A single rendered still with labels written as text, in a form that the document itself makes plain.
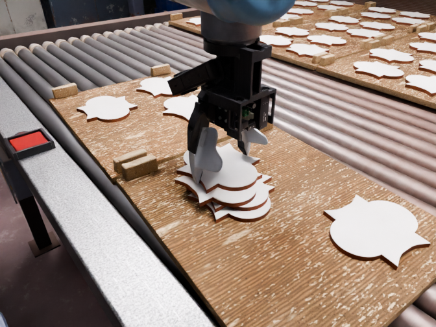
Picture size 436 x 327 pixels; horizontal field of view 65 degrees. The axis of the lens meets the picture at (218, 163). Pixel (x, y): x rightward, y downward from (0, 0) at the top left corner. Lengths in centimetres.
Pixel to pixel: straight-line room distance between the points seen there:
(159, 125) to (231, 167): 25
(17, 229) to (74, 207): 150
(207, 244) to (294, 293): 13
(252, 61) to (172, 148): 30
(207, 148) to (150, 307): 22
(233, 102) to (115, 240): 26
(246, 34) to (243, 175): 21
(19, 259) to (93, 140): 126
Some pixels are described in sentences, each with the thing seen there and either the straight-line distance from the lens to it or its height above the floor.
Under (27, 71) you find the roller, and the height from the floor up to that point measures 92.
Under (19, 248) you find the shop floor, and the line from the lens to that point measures 198.
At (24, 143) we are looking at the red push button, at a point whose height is 93.
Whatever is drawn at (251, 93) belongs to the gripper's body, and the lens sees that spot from 43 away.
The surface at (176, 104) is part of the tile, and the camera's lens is 82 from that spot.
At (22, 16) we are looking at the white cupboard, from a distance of 531.
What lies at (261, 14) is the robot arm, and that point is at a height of 124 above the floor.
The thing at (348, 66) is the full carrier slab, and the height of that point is 94.
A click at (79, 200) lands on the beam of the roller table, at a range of 61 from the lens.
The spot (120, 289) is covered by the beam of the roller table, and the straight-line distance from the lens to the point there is 47.
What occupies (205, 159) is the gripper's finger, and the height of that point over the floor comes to 101.
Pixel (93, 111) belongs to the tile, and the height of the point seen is 94.
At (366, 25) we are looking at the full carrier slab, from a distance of 170.
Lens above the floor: 128
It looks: 34 degrees down
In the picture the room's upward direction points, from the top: straight up
